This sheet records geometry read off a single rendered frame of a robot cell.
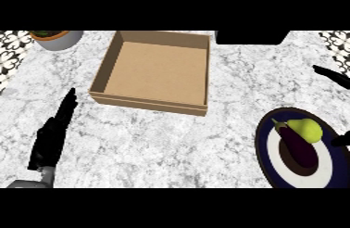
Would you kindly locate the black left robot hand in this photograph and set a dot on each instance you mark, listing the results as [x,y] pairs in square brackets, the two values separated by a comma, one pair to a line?
[50,136]

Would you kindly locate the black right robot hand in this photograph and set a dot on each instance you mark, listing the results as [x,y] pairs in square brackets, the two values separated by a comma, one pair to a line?
[335,75]

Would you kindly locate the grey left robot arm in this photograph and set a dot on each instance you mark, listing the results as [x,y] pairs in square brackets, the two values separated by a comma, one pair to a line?
[35,180]

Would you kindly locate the purple eggplant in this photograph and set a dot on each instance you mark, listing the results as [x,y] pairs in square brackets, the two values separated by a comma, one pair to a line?
[298,148]

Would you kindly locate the brown cardboard box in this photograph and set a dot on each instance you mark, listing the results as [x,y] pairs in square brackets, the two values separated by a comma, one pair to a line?
[153,71]

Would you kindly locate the dark blue white plate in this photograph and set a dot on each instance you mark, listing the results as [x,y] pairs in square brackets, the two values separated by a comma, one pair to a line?
[290,173]

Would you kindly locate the yellow-green pear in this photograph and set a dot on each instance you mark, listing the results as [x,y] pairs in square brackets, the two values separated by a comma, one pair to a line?
[307,129]

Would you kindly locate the black appliance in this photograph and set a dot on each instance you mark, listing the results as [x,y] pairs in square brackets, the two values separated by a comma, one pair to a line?
[249,37]

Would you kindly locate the grey plant pot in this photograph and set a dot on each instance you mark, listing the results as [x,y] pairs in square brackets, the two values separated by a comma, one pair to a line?
[56,38]

